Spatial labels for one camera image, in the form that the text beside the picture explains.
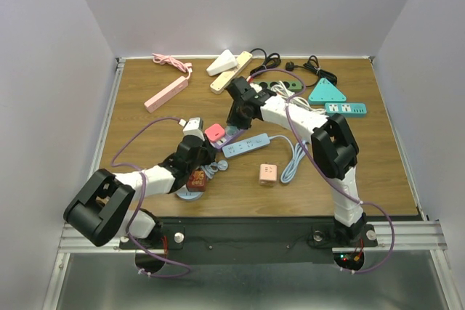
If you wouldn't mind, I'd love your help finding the dark red cube socket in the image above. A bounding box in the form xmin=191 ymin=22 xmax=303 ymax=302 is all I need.
xmin=186 ymin=170 xmax=208 ymax=192

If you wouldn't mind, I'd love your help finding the pink cube socket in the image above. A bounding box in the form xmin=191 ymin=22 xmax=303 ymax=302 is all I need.
xmin=259 ymin=163 xmax=278 ymax=185

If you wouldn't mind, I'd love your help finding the light blue power strip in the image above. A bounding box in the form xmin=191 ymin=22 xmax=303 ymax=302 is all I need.
xmin=222 ymin=133 xmax=270 ymax=158

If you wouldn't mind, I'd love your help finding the light blue strip cable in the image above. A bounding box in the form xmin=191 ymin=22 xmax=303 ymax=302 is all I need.
xmin=269 ymin=134 xmax=310 ymax=184

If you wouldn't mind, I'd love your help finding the aluminium frame rail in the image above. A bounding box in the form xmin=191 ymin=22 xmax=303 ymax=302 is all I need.
xmin=63 ymin=57 xmax=129 ymax=247

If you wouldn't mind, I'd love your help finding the pink plug adapter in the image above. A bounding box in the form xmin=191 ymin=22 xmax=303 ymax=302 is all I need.
xmin=204 ymin=123 xmax=225 ymax=142

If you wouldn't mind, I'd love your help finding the round blue socket base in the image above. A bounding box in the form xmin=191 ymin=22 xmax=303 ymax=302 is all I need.
xmin=176 ymin=188 xmax=203 ymax=202

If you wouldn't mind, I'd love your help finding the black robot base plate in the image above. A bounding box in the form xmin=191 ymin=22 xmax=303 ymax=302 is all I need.
xmin=141 ymin=216 xmax=378 ymax=265

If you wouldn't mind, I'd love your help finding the grey-blue plug with cable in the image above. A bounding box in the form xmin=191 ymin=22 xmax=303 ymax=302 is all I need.
xmin=201 ymin=160 xmax=229 ymax=179

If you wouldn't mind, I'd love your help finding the pink power strip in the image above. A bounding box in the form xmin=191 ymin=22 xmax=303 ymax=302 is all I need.
xmin=144 ymin=77 xmax=189 ymax=113

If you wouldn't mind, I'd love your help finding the teal triangular socket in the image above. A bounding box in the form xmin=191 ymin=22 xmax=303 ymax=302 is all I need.
xmin=308 ymin=78 xmax=347 ymax=105

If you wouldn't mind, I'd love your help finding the purple power strip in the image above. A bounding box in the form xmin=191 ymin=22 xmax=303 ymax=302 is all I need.
xmin=211 ymin=129 xmax=245 ymax=151

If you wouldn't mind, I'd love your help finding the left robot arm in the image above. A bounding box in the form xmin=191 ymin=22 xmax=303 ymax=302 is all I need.
xmin=63 ymin=135 xmax=217 ymax=247

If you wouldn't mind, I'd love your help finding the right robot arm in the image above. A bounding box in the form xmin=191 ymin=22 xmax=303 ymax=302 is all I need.
xmin=226 ymin=77 xmax=366 ymax=245

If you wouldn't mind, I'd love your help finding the black cable with europlug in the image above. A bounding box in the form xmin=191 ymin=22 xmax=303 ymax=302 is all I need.
xmin=246 ymin=47 xmax=282 ymax=75

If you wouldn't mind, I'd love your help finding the green power strip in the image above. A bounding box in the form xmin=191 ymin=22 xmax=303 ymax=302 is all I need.
xmin=258 ymin=81 xmax=303 ymax=93

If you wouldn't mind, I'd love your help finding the teal cube adapter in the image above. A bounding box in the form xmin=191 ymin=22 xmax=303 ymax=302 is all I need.
xmin=225 ymin=126 xmax=238 ymax=135

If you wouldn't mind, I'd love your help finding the white bundled cable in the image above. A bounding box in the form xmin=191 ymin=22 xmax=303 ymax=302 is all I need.
xmin=270 ymin=83 xmax=328 ymax=115

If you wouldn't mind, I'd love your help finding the white triangular socket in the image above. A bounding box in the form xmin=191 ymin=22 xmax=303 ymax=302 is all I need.
xmin=206 ymin=49 xmax=238 ymax=76

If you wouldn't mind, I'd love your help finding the black cable with plug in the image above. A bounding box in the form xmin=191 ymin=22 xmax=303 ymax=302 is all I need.
xmin=286 ymin=54 xmax=339 ymax=88

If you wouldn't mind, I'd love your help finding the teal rectangular power strip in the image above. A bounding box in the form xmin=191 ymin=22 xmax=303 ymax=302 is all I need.
xmin=325 ymin=102 xmax=368 ymax=118

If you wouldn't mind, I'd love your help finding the pink strip cable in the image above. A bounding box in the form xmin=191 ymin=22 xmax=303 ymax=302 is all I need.
xmin=151 ymin=52 xmax=193 ymax=81

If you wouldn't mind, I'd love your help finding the beige power strip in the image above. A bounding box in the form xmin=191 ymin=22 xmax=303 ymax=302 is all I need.
xmin=210 ymin=51 xmax=252 ymax=94

